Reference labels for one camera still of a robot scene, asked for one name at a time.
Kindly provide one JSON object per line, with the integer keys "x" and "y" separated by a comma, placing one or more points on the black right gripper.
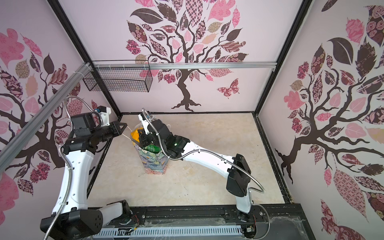
{"x": 145, "y": 137}

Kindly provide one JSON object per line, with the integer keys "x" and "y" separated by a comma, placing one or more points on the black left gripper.
{"x": 119, "y": 131}

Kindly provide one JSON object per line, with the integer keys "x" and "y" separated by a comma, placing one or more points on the green snack bag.
{"x": 152, "y": 149}

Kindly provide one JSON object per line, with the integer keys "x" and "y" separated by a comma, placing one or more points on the yellow snack bag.
{"x": 135, "y": 135}

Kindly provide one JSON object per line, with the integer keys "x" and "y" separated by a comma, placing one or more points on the floral paper bag white handles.
{"x": 154, "y": 164}

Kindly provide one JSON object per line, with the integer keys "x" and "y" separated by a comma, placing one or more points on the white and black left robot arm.
{"x": 71, "y": 217}

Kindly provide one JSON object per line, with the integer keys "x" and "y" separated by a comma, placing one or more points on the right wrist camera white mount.
{"x": 146, "y": 118}

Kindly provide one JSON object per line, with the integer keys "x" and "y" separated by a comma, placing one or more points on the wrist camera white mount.
{"x": 104, "y": 113}
{"x": 146, "y": 118}

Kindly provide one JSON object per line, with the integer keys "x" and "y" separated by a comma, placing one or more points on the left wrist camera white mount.
{"x": 104, "y": 113}

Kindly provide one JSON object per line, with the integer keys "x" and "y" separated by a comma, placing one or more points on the black wire basket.
{"x": 120, "y": 77}

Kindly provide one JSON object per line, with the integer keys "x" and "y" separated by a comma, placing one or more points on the aluminium rail back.
{"x": 189, "y": 66}

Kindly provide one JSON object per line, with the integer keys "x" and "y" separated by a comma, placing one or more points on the aluminium rail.
{"x": 12, "y": 149}
{"x": 189, "y": 66}

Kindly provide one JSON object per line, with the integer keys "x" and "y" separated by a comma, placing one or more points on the aluminium rail left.
{"x": 12, "y": 149}

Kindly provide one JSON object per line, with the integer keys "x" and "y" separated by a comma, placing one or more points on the white slotted cable duct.
{"x": 166, "y": 233}

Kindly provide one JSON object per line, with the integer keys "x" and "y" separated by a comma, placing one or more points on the black base frame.
{"x": 263, "y": 222}

